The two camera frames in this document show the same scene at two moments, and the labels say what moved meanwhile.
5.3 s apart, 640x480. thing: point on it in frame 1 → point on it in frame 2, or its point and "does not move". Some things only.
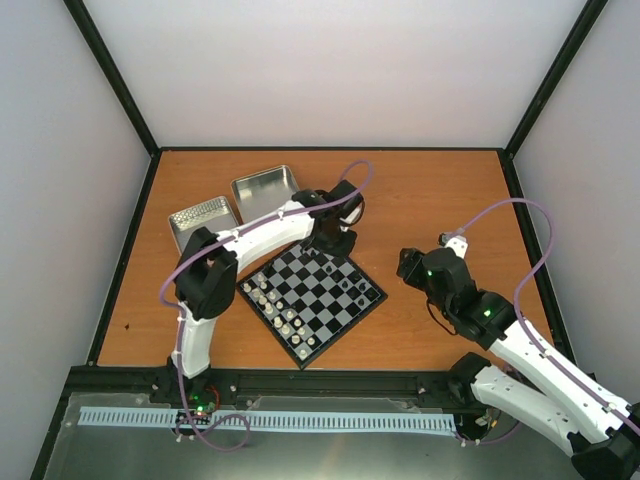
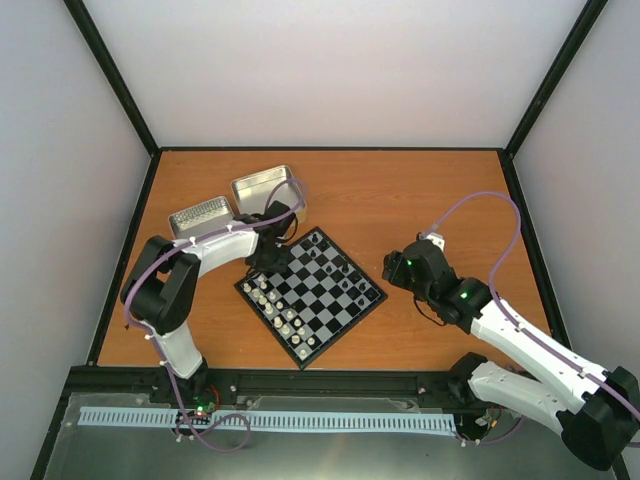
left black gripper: [344, 250] → [278, 267]
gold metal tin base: [260, 194] does not move
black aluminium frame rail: [279, 382] does not move
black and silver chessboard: [309, 302] does not move
